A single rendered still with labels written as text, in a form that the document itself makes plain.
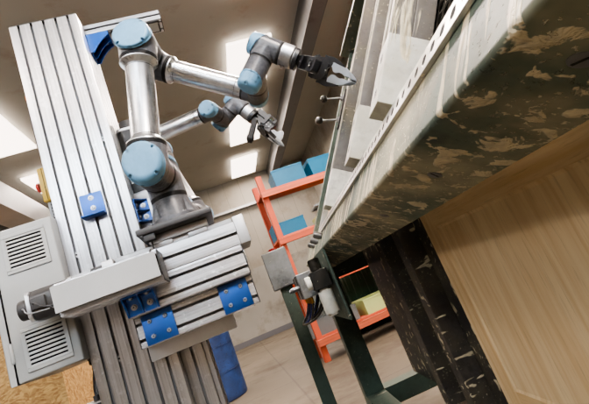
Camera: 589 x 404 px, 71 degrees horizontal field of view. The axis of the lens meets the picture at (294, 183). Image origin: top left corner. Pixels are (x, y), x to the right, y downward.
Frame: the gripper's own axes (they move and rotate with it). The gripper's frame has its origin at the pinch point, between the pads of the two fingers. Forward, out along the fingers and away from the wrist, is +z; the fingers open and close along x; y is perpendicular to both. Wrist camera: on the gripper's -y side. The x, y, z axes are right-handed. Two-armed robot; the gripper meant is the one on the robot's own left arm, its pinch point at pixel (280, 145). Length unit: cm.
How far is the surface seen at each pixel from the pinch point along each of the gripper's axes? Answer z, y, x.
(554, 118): 47, -38, -151
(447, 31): 35, -35, -149
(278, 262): 34, -39, 18
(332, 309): 58, -47, -44
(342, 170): 32, -13, -56
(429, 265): 70, -21, -61
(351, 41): -14, 75, 8
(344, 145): 27, -6, -56
